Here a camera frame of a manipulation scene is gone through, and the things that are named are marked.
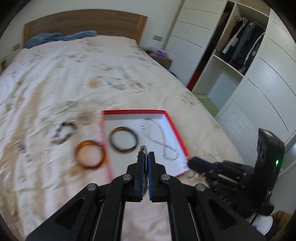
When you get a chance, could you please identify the dark tortoise bangle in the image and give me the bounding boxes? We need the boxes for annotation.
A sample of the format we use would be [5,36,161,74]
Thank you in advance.
[108,126,138,154]

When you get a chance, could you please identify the blue pillow right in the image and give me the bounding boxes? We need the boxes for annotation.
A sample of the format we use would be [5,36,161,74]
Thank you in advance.
[62,30,97,41]

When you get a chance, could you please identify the long rhinestone necklace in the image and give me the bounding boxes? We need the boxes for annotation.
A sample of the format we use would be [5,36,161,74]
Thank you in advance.
[140,117,180,161]

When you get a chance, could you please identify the blue gloved right hand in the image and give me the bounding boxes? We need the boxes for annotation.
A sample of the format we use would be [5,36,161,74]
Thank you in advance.
[246,213,273,235]

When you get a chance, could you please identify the thin silver chain bracelet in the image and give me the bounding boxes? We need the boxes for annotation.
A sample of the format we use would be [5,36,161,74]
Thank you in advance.
[41,146,58,165]

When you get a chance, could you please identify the wooden nightstand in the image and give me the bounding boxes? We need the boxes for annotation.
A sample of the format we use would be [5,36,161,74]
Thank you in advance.
[149,53,172,70]

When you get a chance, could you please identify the silver wristwatch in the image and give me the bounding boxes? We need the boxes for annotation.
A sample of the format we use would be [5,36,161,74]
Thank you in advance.
[15,139,32,163]

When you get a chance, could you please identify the purple item on nightstand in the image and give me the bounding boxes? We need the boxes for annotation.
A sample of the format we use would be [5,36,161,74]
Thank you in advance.
[155,50,167,57]

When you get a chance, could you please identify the red jewelry box tray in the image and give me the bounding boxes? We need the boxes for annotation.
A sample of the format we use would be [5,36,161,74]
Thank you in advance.
[100,109,189,180]

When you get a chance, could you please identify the dark beaded bracelet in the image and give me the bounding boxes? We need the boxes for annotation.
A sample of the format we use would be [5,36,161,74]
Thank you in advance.
[51,121,79,145]

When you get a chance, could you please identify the white wardrobe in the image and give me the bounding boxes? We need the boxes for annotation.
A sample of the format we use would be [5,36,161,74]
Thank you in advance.
[165,1,295,165]

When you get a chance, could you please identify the silver metal bangle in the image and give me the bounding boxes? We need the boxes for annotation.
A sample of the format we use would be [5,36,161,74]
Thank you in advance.
[138,145,148,197]

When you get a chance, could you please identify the amber orange bangle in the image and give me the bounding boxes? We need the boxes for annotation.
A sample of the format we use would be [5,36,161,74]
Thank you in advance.
[74,140,106,169]

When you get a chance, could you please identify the blue pillow left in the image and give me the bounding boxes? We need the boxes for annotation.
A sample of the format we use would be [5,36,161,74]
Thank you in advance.
[24,33,63,49]

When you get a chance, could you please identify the hanging clothes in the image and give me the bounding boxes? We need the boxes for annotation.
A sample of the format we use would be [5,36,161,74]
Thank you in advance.
[221,16,265,75]

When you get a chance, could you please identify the wooden headboard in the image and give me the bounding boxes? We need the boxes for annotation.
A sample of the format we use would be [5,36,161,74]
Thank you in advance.
[23,9,148,44]

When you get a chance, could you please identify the floral beige bed quilt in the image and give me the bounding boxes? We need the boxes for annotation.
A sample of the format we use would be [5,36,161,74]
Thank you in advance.
[1,36,243,240]

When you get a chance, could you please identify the blue pillow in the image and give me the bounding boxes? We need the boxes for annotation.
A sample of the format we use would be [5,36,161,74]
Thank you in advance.
[62,30,97,41]
[24,33,63,49]

